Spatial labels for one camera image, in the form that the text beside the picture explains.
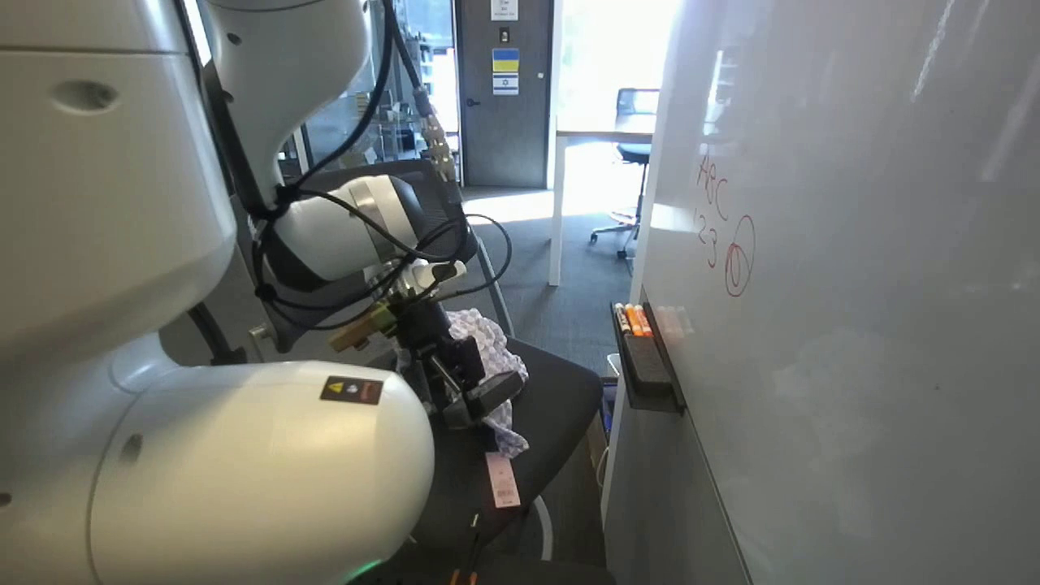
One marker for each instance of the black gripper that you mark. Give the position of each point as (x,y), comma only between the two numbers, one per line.
(428,328)

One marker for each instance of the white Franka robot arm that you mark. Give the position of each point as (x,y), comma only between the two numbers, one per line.
(107,197)

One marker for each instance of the orange marker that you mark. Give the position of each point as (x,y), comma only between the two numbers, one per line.
(643,321)

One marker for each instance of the large whiteboard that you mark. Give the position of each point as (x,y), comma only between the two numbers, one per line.
(866,271)

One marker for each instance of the pink label tag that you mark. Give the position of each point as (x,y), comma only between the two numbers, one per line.
(503,483)

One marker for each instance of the black mesh office chair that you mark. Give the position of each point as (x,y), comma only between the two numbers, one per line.
(553,411)

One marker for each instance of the long meeting table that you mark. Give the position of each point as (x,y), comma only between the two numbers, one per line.
(558,207)

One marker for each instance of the dark grey door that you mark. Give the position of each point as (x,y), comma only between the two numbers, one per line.
(477,131)

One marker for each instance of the blue swivel office chair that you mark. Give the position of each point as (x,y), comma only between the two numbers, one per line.
(639,149)

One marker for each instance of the blue and yellow flag poster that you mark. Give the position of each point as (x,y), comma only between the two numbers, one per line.
(506,72)

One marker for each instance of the white door sign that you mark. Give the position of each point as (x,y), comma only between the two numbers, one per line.
(506,7)

